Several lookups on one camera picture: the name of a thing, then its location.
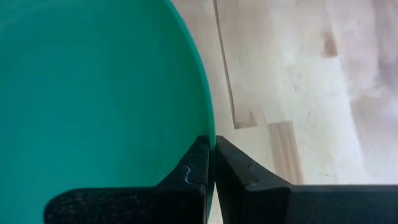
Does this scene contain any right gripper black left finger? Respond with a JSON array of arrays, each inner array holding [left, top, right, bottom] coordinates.
[[43, 135, 211, 224]]

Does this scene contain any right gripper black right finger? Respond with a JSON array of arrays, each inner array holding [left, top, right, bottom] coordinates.
[[215, 135, 398, 224]]

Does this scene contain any green round plate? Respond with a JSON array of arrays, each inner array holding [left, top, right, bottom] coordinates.
[[0, 0, 217, 224]]

